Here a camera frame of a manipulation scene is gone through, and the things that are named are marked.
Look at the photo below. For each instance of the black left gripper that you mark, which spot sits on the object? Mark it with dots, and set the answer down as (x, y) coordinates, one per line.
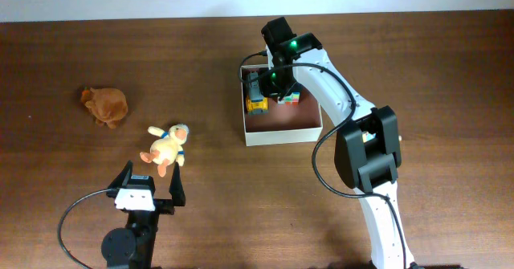
(176, 189)

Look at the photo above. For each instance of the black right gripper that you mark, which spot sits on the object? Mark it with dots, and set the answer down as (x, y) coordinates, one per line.
(268, 89)

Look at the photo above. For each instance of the multicoloured puzzle cube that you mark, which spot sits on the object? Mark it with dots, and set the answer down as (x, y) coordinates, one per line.
(292, 99)

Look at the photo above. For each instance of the yellow grey toy truck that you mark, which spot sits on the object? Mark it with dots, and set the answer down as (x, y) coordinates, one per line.
(256, 102)

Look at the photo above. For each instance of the yellow wooden rattle drum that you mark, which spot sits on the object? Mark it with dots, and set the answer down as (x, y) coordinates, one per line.
(368, 136)

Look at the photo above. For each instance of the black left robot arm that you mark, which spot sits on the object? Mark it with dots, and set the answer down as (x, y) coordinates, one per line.
(131, 246)

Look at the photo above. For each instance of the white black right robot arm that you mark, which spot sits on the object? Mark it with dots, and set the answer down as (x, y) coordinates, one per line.
(367, 151)

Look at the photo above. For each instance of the yellow plush duck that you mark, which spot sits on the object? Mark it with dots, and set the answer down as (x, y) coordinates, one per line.
(167, 149)

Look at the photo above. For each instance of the white cardboard box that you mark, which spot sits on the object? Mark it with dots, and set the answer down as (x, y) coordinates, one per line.
(283, 123)

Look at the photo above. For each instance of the brown plush toy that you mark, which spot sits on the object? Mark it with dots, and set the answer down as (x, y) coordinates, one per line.
(108, 105)

